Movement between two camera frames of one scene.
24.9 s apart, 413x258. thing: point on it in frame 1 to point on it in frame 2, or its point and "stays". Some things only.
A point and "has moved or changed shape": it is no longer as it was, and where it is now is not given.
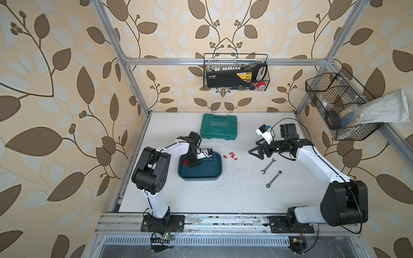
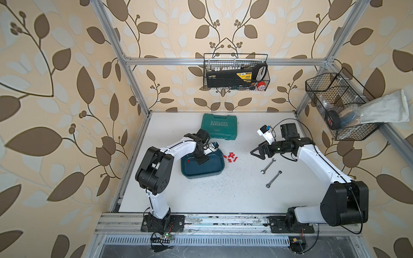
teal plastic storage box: x=209 y=169 has moved or changed shape
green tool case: x=221 y=127 stays
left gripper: x=195 y=164 to x=201 y=162
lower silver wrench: x=268 y=185 stays
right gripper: x=260 y=151 stays
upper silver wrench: x=263 y=171 stays
